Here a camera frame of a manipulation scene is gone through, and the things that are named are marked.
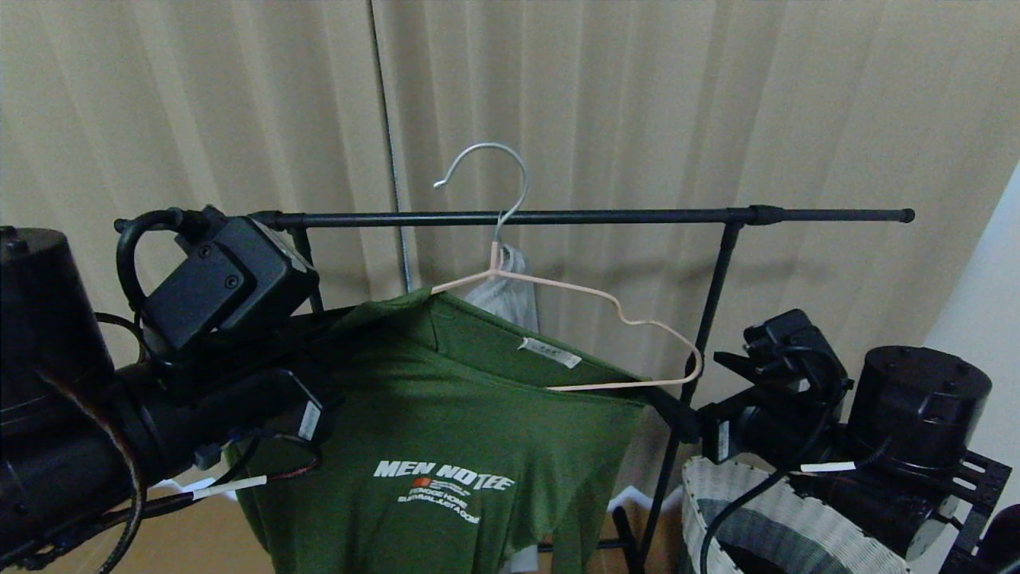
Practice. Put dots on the white laundry basket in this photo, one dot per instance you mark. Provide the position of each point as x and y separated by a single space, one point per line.
797 526

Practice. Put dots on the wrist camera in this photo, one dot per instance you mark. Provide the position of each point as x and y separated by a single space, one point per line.
223 279
797 351

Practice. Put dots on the green garment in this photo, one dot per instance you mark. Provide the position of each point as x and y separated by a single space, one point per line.
438 414

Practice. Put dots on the grey curtain pull rod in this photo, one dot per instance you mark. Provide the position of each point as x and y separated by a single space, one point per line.
390 143

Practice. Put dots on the black clothes rack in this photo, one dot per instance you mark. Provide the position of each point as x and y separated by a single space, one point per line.
637 216

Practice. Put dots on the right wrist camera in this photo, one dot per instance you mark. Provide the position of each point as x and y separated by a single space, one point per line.
797 351

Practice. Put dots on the pink clothes hanger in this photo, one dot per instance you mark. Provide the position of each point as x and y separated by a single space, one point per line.
558 285

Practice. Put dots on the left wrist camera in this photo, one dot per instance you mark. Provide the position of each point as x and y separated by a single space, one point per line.
223 279

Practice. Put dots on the pale grey shorts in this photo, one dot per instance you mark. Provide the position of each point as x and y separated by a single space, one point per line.
510 295

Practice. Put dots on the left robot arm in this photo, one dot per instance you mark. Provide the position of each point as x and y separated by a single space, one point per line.
40 319

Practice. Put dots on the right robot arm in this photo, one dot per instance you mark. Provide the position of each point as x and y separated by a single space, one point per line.
916 406

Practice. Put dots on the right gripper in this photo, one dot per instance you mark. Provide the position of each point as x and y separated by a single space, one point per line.
773 438

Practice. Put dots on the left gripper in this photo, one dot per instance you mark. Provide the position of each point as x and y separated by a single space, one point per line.
223 406

